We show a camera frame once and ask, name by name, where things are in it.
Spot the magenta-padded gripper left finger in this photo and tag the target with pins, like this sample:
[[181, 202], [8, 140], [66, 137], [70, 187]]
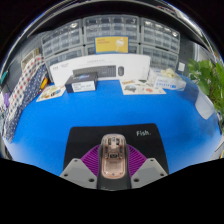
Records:
[[78, 171]]

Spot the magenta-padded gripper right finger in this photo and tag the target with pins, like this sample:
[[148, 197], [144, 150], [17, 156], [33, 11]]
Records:
[[150, 171]]

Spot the black mouse pad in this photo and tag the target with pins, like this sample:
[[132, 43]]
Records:
[[86, 140]]

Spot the colourful sticker sheet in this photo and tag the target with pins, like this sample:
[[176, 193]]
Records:
[[51, 93], [141, 87]]

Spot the navy polka dot cloth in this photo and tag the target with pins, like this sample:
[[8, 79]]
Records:
[[28, 100]]

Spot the small dark cardboard box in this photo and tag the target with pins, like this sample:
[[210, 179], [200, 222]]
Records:
[[81, 83]]

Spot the clear plastic wrapped pack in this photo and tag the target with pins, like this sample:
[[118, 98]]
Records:
[[166, 81]]

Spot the red blue checkered cloth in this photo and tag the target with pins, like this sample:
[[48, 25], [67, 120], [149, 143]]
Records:
[[23, 86]]

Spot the white keyboard packaging box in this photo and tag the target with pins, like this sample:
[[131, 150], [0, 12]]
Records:
[[133, 66]]

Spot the potted green plant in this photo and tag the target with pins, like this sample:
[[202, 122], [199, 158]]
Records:
[[210, 80]]

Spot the white wicker basket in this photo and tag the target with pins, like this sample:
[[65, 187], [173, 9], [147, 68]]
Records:
[[29, 58]]

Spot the yellow card package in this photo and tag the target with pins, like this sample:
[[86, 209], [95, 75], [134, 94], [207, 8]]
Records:
[[111, 45]]

